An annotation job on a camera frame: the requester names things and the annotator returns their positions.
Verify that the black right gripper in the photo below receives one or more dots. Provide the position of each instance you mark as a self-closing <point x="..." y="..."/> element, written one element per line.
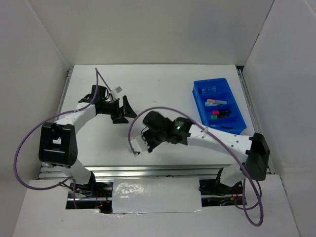
<point x="150" y="145"/>

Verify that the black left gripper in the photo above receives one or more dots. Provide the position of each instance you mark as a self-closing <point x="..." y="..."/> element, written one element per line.
<point x="118" y="112"/>

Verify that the green-capped black highlighter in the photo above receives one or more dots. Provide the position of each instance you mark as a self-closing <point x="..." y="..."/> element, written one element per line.
<point x="220" y="116"/>

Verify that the blue clear-capped gel pen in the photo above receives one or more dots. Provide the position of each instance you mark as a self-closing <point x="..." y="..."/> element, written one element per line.
<point x="220" y="127"/>

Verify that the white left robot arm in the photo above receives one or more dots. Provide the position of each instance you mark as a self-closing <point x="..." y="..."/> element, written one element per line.
<point x="58" y="142"/>

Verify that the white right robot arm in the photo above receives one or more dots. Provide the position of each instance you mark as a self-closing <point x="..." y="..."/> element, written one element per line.
<point x="251" y="153"/>

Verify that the white foil-edged panel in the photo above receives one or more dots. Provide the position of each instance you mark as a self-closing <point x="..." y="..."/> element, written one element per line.
<point x="156" y="195"/>

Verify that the blue compartment tray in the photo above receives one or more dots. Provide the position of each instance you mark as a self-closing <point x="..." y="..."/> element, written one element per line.
<point x="223" y="93"/>

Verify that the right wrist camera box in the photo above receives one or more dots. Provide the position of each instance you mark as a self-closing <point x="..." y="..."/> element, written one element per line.
<point x="139" y="145"/>

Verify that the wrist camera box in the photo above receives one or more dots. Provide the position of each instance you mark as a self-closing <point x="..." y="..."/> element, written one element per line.
<point x="117" y="90"/>
<point x="139" y="145"/>

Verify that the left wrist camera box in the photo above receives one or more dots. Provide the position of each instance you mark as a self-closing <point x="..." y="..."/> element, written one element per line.
<point x="117" y="90"/>

